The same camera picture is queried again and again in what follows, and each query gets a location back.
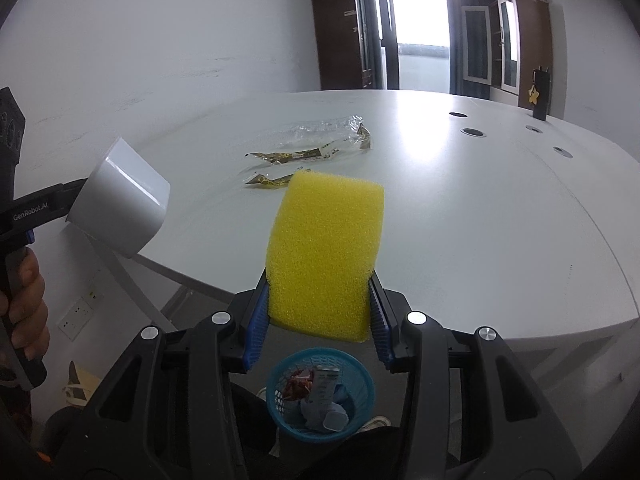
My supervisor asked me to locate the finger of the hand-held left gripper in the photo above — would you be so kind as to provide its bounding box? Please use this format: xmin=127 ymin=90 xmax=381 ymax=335
xmin=52 ymin=179 xmax=87 ymax=222

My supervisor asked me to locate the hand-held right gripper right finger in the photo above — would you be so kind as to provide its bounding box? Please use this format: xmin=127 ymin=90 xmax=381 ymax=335
xmin=369 ymin=270 xmax=583 ymax=480

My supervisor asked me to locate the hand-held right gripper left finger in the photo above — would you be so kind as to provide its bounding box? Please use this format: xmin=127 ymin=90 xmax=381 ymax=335
xmin=40 ymin=267 xmax=271 ymax=480

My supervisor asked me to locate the red patterned snack wrapper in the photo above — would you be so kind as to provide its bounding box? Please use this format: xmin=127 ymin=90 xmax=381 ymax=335
xmin=282 ymin=367 xmax=315 ymax=403

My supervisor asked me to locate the blue mesh plastic basket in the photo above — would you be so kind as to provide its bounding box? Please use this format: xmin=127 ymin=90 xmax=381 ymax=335
xmin=265 ymin=349 xmax=376 ymax=445

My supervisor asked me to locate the white and blue cardboard box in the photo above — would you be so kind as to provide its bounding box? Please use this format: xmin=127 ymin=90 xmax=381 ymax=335
xmin=311 ymin=366 xmax=345 ymax=411

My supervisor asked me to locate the yellow sponge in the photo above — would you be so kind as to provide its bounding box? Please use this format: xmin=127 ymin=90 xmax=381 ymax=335
xmin=265 ymin=170 xmax=387 ymax=345

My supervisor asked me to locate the person's left hand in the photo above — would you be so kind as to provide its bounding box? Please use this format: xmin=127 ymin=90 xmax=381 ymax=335
xmin=0 ymin=249 xmax=51 ymax=363

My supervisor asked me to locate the clear gold-printed plastic wrapper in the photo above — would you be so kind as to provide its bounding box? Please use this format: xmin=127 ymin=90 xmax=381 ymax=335
xmin=242 ymin=171 xmax=297 ymax=191
xmin=244 ymin=114 xmax=373 ymax=166

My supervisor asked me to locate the beige bag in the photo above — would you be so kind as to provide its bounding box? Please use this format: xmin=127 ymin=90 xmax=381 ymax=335
xmin=62 ymin=360 xmax=103 ymax=406

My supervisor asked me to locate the black bottle with star charm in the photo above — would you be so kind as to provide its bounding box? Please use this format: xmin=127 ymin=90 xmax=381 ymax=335
xmin=529 ymin=67 xmax=550 ymax=121

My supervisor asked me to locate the dark wooden cabinet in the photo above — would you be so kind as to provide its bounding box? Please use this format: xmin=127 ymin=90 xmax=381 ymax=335
xmin=311 ymin=0 xmax=373 ymax=92

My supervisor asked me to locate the brown glass-door cabinet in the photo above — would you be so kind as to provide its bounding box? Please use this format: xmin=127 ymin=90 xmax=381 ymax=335
xmin=460 ymin=0 xmax=553 ymax=111

